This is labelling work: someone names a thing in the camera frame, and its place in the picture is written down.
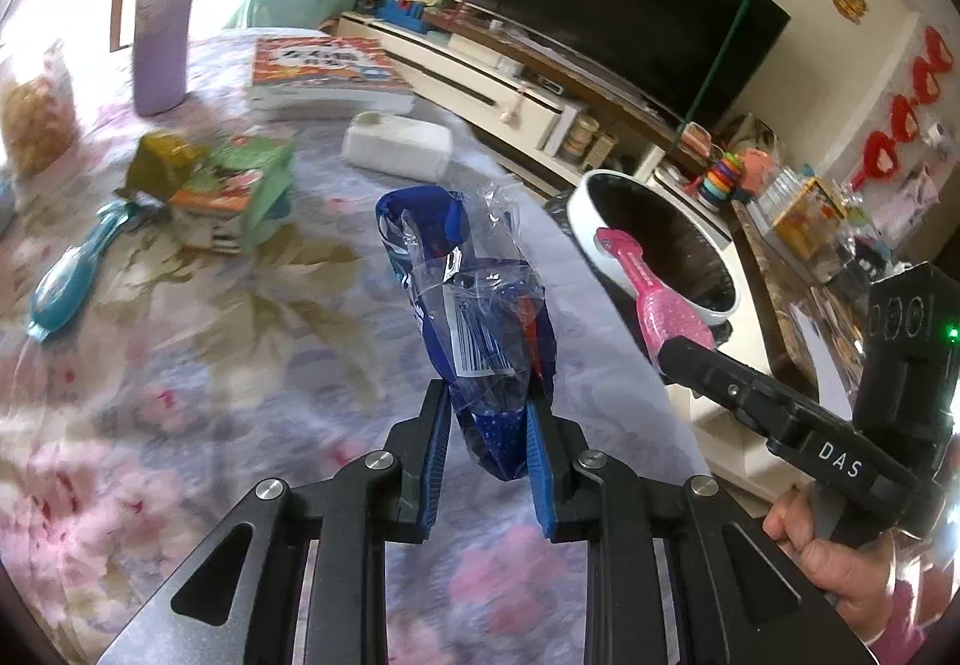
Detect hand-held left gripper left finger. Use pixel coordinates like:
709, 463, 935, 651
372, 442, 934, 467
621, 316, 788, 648
97, 380, 455, 665

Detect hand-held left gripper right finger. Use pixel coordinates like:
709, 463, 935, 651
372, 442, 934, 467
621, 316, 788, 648
525, 402, 882, 665

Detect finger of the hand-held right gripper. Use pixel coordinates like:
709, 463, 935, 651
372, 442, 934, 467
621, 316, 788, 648
658, 335, 818, 445

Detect pink hairbrush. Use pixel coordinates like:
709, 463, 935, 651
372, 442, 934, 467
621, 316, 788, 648
595, 226, 717, 374

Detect blue snack wrapper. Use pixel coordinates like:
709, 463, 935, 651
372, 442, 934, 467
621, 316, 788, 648
375, 181, 560, 482

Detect white trash bin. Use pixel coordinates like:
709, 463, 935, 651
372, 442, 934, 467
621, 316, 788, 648
562, 168, 745, 345

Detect person's right forearm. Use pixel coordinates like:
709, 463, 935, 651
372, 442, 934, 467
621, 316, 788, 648
862, 545, 960, 665

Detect person's right hand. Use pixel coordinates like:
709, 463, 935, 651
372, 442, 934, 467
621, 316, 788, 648
761, 485, 901, 643

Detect brown marble sideboard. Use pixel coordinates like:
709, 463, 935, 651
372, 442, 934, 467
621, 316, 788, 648
731, 200, 886, 411

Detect yellow printed box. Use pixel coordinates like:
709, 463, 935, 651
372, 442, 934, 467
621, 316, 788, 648
772, 176, 845, 261

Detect rainbow stacking rings toy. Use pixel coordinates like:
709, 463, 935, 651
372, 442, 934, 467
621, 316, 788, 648
697, 151, 743, 205

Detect pink toy bag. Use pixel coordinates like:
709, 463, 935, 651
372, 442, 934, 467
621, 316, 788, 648
735, 151, 781, 182

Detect stacked round containers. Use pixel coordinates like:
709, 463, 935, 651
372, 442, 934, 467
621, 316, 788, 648
566, 114, 601, 160

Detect green stick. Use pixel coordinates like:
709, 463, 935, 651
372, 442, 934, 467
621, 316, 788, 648
679, 0, 755, 145

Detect green drink carton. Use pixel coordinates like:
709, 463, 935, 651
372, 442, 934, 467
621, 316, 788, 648
166, 135, 297, 255

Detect white television stand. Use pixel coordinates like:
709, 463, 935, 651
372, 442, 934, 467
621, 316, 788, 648
334, 9, 721, 201

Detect colourful picture book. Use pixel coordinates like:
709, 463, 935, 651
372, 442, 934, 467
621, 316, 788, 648
247, 34, 417, 121

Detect teal hairbrush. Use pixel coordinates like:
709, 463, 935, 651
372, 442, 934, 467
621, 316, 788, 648
26, 200, 143, 340

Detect blue toy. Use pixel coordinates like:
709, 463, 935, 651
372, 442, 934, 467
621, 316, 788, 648
375, 0, 428, 32

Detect purple thermos bottle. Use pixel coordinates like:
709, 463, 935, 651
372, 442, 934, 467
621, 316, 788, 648
131, 0, 213, 116

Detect clear snack jar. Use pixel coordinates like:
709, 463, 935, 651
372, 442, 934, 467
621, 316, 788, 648
0, 39, 80, 179

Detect red heart wall hanging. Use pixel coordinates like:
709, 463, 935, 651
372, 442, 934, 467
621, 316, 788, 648
847, 26, 953, 190

